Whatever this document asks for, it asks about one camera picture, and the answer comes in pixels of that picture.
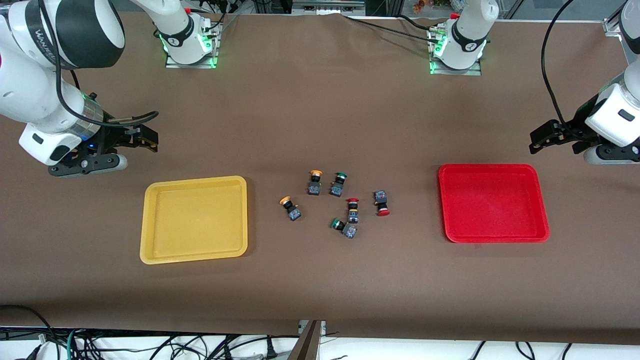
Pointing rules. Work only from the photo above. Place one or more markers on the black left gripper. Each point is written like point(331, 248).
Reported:
point(574, 131)

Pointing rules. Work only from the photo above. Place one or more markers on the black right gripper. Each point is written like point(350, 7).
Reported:
point(113, 137)

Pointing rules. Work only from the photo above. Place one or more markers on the yellow push button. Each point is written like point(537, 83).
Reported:
point(291, 210)
point(315, 185)

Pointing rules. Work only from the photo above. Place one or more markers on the red push button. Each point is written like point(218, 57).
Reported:
point(353, 211)
point(382, 202)

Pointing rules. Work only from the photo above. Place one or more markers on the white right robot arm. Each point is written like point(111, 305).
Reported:
point(30, 95)

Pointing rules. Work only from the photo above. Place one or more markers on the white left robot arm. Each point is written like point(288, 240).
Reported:
point(617, 107)

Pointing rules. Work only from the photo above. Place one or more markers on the red plastic tray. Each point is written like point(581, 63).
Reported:
point(492, 202)

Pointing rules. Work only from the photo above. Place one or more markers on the yellow plastic tray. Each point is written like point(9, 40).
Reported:
point(195, 220)

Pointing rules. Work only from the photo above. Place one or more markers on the green push button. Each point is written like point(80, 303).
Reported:
point(338, 186)
point(346, 228)

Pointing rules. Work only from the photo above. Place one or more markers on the grey metal box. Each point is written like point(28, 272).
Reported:
point(327, 5)

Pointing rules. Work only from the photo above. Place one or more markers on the black power plug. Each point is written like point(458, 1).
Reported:
point(270, 350)

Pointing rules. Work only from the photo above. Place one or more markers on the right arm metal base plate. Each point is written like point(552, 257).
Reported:
point(192, 65)

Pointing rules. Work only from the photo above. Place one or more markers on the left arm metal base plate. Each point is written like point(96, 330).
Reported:
point(470, 72)

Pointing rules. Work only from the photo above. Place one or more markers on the aluminium frame extrusion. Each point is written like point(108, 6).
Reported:
point(614, 26)

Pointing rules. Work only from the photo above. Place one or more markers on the brown table support post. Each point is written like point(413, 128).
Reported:
point(307, 345)

